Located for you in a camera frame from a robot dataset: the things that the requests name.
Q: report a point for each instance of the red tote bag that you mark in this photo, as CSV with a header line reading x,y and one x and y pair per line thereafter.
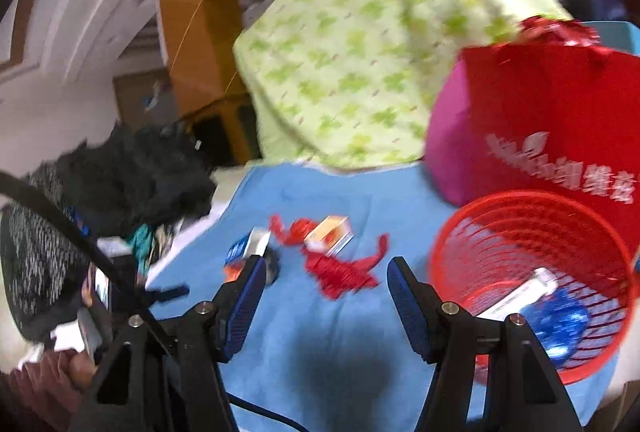
x,y
550,102

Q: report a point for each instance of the teal cloth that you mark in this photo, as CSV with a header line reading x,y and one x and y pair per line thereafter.
x,y
140,239

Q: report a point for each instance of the red shiny foil decoration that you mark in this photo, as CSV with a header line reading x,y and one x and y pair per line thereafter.
x,y
555,32

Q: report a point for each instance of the magenta pillow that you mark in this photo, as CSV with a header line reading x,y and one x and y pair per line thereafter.
x,y
450,147

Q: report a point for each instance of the red plastic bag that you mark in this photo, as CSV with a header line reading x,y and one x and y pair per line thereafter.
x,y
332,273

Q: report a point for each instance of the person's left forearm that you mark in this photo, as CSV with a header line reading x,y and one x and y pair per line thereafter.
x,y
30,392

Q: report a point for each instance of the light blue plastic container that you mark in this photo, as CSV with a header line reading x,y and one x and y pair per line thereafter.
x,y
617,37

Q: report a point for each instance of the blue blanket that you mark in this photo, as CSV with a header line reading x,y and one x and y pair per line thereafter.
x,y
325,337

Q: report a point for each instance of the wooden nightstand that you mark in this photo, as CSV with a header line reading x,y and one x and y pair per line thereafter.
x,y
195,12

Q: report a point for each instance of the person's left hand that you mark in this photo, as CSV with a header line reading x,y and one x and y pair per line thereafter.
x,y
80,367

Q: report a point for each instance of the black white speckled cloth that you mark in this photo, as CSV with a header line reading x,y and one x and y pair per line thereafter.
x,y
35,262

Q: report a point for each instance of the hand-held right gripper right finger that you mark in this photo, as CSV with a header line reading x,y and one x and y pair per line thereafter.
x,y
409,308

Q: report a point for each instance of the small orange white box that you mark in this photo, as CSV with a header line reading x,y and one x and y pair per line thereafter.
x,y
327,234

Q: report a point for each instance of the red mesh wastebasket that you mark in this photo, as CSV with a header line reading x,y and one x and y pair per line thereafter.
x,y
505,201

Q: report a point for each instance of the small blue white box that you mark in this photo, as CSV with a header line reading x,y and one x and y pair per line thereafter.
x,y
240,252

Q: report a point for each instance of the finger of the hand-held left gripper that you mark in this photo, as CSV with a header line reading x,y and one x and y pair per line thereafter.
x,y
167,294

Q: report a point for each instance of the green floral quilt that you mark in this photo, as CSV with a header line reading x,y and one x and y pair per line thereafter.
x,y
360,37

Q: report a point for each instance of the white tube in basket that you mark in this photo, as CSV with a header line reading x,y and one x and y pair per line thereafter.
x,y
520,294

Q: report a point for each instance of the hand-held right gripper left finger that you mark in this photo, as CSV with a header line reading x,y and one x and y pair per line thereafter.
x,y
244,308

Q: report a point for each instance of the blue foil wrapper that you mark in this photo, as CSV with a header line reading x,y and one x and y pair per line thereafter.
x,y
560,317

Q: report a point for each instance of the black fuzzy garment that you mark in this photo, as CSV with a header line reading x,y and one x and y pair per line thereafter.
x,y
140,177

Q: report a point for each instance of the white panelled cabinet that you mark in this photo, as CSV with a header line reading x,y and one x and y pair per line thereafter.
x,y
75,12

